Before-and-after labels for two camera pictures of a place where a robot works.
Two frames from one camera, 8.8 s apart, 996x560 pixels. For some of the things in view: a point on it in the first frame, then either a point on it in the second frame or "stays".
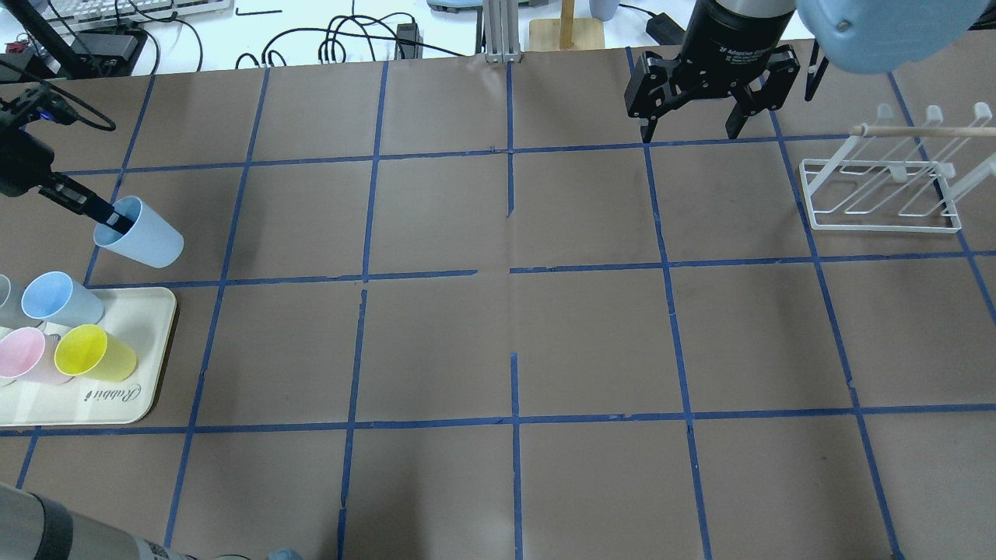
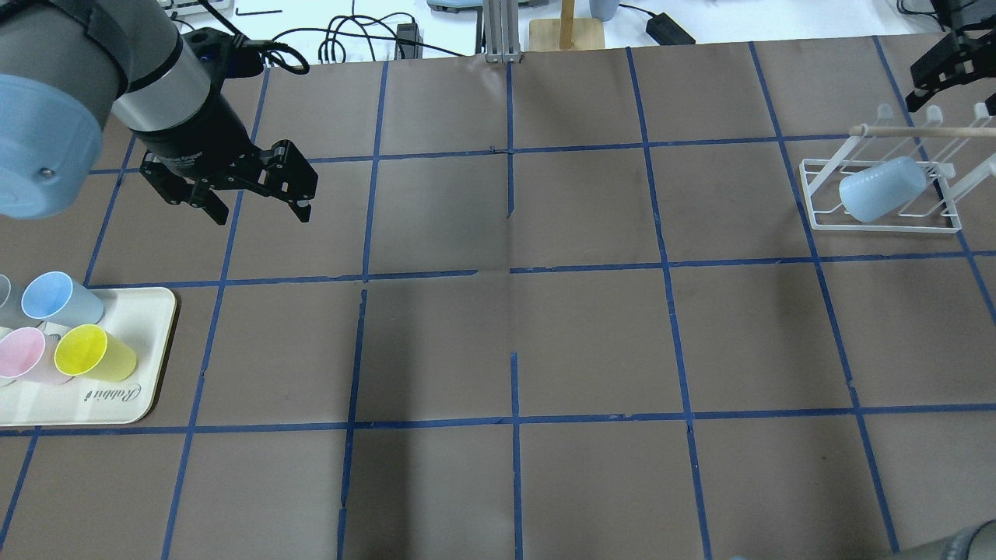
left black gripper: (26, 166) -> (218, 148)
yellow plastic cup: (89, 351) stays
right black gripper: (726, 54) -> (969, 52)
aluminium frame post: (502, 31) stays
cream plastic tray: (145, 316) stays
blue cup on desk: (603, 10) stays
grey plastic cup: (12, 313) stays
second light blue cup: (53, 295) stays
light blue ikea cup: (149, 239) -> (882, 188)
